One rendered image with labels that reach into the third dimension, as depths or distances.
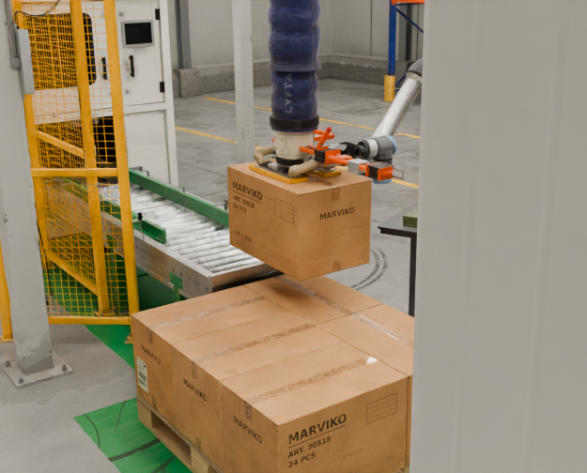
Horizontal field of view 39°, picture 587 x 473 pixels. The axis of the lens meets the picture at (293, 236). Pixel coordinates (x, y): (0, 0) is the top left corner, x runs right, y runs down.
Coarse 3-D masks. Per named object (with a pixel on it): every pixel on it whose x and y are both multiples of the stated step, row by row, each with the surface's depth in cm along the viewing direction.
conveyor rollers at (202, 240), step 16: (112, 192) 582; (144, 192) 578; (144, 208) 540; (160, 208) 545; (176, 208) 542; (160, 224) 508; (176, 224) 505; (192, 224) 509; (208, 224) 506; (176, 240) 476; (192, 240) 480; (208, 240) 477; (224, 240) 474; (192, 256) 452; (208, 256) 449; (224, 256) 453; (240, 256) 449
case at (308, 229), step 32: (256, 192) 380; (288, 192) 358; (320, 192) 358; (352, 192) 368; (256, 224) 385; (288, 224) 363; (320, 224) 363; (352, 224) 374; (256, 256) 391; (288, 256) 368; (320, 256) 368; (352, 256) 379
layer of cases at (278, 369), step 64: (192, 320) 369; (256, 320) 368; (320, 320) 367; (384, 320) 366; (192, 384) 336; (256, 384) 312; (320, 384) 311; (384, 384) 310; (256, 448) 300; (320, 448) 298; (384, 448) 318
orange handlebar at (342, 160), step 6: (318, 132) 407; (318, 138) 394; (330, 138) 398; (300, 150) 375; (306, 150) 371; (312, 150) 368; (330, 156) 358; (336, 156) 355; (342, 156) 355; (348, 156) 355; (336, 162) 355; (342, 162) 351; (360, 168) 342; (384, 174) 331; (390, 174) 332
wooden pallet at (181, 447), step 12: (144, 408) 385; (144, 420) 388; (156, 420) 382; (156, 432) 379; (168, 432) 379; (168, 444) 369; (180, 444) 369; (192, 444) 347; (180, 456) 360; (192, 456) 349; (204, 456) 339; (192, 468) 352; (204, 468) 341; (216, 468) 331; (408, 468) 329
